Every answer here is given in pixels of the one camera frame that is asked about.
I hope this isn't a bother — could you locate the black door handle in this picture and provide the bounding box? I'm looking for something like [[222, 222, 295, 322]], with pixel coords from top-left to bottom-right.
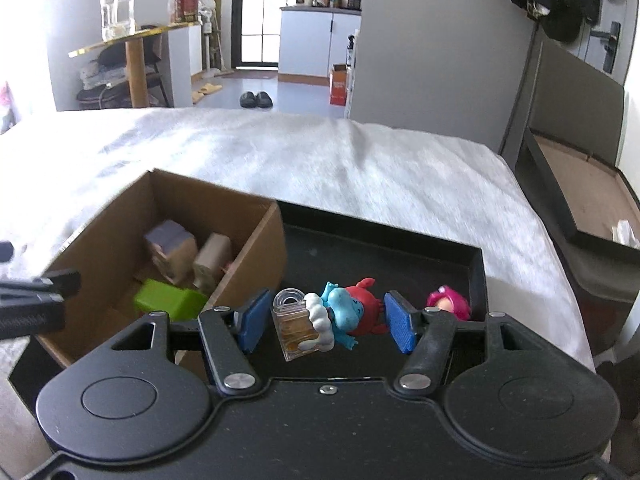
[[590, 21, 622, 73]]

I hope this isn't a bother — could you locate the purple-topped wooden block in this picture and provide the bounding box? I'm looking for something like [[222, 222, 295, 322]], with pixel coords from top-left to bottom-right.
[[144, 220, 198, 283]]

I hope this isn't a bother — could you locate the white tissue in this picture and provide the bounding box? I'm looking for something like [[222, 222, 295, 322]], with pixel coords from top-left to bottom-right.
[[611, 220, 640, 248]]

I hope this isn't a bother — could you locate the black tray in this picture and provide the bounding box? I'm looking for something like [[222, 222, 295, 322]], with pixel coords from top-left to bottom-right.
[[9, 200, 488, 413]]

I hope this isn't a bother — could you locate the black box with brown inside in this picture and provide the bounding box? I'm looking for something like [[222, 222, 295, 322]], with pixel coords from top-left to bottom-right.
[[515, 127, 640, 306]]

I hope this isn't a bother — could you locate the small glass perfume bottle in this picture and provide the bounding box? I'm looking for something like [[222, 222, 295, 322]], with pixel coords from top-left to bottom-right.
[[271, 288, 321, 362]]

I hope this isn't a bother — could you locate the orange carton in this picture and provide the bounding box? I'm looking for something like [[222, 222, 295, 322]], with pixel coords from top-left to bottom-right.
[[328, 63, 349, 107]]

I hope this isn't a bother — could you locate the gold round table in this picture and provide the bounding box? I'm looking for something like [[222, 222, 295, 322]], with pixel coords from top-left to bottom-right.
[[68, 22, 203, 108]]

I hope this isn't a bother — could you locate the pink-haired figurine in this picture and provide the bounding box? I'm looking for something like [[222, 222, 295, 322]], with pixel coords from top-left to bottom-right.
[[426, 285, 472, 321]]

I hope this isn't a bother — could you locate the plain wooden block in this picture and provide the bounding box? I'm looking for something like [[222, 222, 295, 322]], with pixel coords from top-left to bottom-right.
[[192, 232, 236, 293]]

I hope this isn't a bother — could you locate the white kitchen cabinet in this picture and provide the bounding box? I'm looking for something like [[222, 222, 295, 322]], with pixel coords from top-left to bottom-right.
[[278, 6, 362, 83]]

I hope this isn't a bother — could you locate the glass balcony door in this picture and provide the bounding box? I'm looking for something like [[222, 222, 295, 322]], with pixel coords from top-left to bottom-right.
[[234, 0, 288, 68]]

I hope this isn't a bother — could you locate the grey door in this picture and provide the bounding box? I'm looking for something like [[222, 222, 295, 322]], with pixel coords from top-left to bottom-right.
[[582, 0, 640, 86]]

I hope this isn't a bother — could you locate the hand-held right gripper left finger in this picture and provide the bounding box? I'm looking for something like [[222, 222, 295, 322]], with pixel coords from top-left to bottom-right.
[[109, 289, 274, 397]]

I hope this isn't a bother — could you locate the green block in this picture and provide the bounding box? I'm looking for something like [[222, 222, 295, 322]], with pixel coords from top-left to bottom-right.
[[133, 280, 210, 320]]

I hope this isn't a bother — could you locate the white fan stand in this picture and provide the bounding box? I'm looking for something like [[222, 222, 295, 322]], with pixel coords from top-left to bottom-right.
[[200, 7, 215, 81]]

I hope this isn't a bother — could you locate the white plastic bag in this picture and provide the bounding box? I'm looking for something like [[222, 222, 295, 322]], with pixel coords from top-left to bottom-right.
[[167, 0, 218, 26]]

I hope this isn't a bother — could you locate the brown cardboard box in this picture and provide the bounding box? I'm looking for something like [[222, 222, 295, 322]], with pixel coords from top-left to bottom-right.
[[32, 169, 288, 368]]

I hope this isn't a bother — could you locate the clear glass jar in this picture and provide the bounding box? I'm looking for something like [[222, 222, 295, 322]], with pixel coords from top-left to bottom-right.
[[100, 0, 137, 42]]

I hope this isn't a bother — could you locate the blue and white figurine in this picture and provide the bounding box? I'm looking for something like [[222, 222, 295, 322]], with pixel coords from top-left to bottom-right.
[[304, 281, 362, 352]]

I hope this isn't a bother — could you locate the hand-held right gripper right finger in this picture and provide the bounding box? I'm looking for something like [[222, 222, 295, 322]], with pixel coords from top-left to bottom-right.
[[384, 291, 540, 397]]

